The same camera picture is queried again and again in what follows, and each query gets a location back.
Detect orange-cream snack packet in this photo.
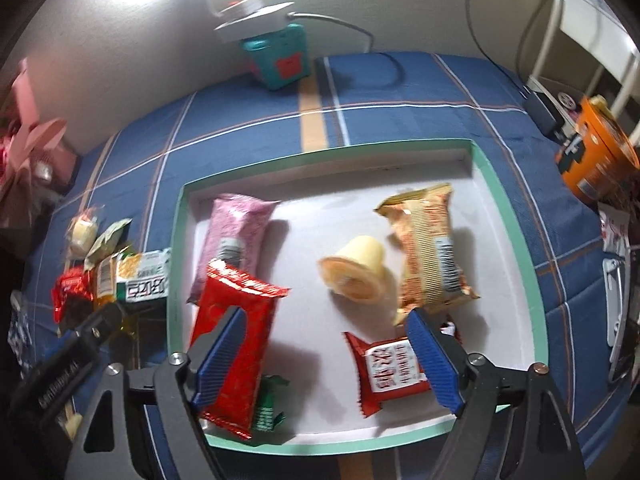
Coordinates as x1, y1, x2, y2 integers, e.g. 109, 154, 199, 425
374, 182, 481, 328

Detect steamed cake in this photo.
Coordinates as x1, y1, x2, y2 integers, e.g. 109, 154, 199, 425
67, 205, 103, 258

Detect black charger adapter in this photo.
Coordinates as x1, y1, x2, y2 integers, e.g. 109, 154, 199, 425
522, 87, 566, 136

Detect gold-green snack packet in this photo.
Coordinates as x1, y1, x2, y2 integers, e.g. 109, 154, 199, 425
84, 218, 133, 270

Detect orange instant noodle cup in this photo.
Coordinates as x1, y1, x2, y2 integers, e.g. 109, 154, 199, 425
555, 95, 640, 206

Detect white power strip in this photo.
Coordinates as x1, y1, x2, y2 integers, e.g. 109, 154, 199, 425
215, 1, 296, 43

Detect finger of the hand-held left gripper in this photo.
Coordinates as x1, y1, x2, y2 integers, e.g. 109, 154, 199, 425
60, 304, 126, 361

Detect pink snack packet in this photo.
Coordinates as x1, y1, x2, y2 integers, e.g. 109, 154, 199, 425
186, 193, 281, 306

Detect pile of small clutter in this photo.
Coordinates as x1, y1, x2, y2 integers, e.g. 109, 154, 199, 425
597, 202, 640, 386

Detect pink flower bouquet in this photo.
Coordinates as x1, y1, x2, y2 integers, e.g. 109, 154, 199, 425
0, 57, 81, 241

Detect cream pudding cup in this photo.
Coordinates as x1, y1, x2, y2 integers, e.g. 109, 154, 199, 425
319, 235, 390, 303

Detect green-edged white cardboard tray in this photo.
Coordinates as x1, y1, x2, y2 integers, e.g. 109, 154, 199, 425
167, 138, 550, 457

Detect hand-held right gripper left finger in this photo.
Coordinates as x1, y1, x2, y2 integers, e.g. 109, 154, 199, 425
65, 305, 248, 480

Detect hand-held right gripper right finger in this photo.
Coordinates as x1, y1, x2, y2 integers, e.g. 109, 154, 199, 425
406, 307, 586, 480

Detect long red snack packet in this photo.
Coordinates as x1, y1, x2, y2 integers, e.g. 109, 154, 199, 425
189, 258, 291, 441

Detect grey power cable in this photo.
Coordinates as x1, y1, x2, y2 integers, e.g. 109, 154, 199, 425
287, 10, 406, 88

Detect blue-white patterned packet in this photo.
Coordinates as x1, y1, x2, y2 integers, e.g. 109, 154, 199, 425
7, 305, 36, 366

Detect crinkled red foil packet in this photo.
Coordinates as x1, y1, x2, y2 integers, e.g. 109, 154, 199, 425
52, 266, 96, 325

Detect green-white snack packet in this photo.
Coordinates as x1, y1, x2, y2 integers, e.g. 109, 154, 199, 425
116, 247, 172, 305

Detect teal cube box red patches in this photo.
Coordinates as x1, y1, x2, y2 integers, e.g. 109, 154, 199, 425
239, 22, 310, 92

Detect white folding chair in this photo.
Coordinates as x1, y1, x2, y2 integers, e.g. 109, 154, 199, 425
525, 0, 640, 126

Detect white switch with red button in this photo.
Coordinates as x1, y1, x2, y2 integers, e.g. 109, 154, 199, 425
212, 0, 273, 18

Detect yellow transparent snack packet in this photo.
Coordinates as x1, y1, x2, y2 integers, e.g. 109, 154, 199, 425
92, 252, 128, 311

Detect dark green snack packet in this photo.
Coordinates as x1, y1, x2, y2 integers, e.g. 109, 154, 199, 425
252, 374, 291, 433

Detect red-white milk snack packet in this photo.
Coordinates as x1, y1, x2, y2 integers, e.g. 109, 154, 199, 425
342, 322, 463, 418

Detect black cable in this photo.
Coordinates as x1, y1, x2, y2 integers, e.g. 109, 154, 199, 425
465, 0, 531, 96
515, 0, 556, 91

